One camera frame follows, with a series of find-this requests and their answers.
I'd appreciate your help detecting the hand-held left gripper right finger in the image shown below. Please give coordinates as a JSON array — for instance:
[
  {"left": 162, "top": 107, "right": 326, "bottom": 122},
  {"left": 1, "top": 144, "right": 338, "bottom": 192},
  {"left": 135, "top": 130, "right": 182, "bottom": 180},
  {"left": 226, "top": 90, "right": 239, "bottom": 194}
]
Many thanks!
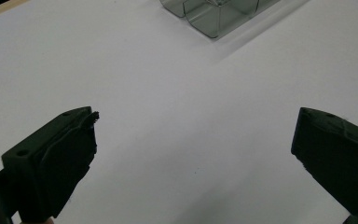
[{"left": 291, "top": 106, "right": 358, "bottom": 224}]

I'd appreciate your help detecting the clear grey compartment box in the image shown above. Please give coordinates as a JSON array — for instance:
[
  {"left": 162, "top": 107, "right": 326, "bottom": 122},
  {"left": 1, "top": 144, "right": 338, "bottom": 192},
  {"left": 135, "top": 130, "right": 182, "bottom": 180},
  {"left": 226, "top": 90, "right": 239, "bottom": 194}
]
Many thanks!
[{"left": 159, "top": 0, "right": 282, "bottom": 40}]

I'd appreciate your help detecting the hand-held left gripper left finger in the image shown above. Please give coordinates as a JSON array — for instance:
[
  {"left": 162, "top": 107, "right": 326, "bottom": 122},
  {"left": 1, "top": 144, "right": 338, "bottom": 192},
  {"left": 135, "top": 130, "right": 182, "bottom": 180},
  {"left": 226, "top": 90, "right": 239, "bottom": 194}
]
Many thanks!
[{"left": 1, "top": 106, "right": 100, "bottom": 223}]

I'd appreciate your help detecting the wooden table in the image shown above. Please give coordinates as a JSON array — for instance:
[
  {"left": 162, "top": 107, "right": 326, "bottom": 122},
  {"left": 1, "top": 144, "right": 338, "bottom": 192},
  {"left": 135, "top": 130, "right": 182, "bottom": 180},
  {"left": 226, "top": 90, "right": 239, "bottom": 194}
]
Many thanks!
[{"left": 0, "top": 0, "right": 30, "bottom": 22}]

